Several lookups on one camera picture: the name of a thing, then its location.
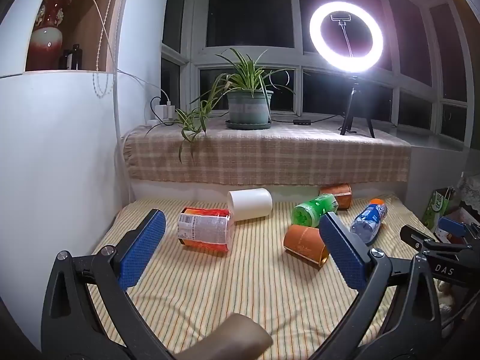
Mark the black tripod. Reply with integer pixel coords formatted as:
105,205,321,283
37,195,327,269
339,74,376,139

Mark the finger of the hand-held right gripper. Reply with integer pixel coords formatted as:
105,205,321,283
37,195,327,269
438,216,480,241
400,225,470,253

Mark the striped yellow sheet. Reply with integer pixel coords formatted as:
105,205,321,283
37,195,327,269
92,193,440,360

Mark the white cabinet with wooden niche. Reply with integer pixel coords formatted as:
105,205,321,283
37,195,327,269
0,0,133,80

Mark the blue bottle with orange cap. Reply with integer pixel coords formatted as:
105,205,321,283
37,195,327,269
350,197,388,244

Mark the green paper bag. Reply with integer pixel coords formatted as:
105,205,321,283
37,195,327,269
422,188,457,230

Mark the plaid beige cloth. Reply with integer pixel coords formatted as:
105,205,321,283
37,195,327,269
124,118,412,189

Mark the brown rounded object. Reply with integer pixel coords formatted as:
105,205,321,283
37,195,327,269
176,313,273,360

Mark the black cable with controller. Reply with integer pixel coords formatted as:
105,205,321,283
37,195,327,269
270,114,347,126

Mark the orange snack canister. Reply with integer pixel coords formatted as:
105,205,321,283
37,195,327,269
177,206,236,253

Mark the white lace cloth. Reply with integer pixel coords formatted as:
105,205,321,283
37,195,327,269
455,174,480,211

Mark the ring light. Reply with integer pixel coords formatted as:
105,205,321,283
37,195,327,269
309,1,384,74

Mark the copper brown cup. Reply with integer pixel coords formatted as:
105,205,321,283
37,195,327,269
319,183,353,210

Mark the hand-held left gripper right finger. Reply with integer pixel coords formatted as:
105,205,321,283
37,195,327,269
311,212,445,360

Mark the green plant saucer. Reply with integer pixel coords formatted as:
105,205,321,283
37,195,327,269
226,119,272,131

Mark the green plastic bottle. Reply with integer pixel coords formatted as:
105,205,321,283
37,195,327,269
291,193,339,228

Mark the beaded blind cord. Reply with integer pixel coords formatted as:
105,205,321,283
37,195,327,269
92,0,126,99

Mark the potted spider plant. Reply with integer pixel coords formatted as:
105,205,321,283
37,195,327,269
144,47,297,164

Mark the window frame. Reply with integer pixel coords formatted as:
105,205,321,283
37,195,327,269
161,0,474,141

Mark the orange paper cup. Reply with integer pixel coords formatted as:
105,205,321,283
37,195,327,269
283,224,330,269

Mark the white cup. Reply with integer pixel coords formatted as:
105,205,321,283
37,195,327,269
228,187,273,222

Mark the red and white vase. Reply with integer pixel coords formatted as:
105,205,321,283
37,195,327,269
31,0,72,71

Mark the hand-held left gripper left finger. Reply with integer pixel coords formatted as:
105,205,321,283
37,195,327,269
40,209,177,360

